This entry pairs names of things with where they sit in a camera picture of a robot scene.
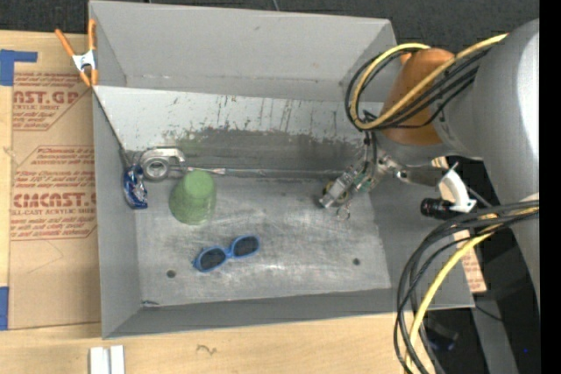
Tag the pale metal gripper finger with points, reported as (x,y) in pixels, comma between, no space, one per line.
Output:
(329,196)
(343,206)

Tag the blue and white packet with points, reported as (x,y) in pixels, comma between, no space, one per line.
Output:
(135,188)

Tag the black cylinder on white bracket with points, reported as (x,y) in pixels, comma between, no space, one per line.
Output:
(442,206)

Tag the blue sunglasses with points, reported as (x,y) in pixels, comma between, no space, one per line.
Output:
(215,256)

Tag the green plastic cup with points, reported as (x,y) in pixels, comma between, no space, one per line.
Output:
(193,199)

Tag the brown cardboard board red print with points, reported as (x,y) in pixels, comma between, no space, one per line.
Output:
(48,188)

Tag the grey metal bin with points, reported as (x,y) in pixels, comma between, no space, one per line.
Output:
(280,232)

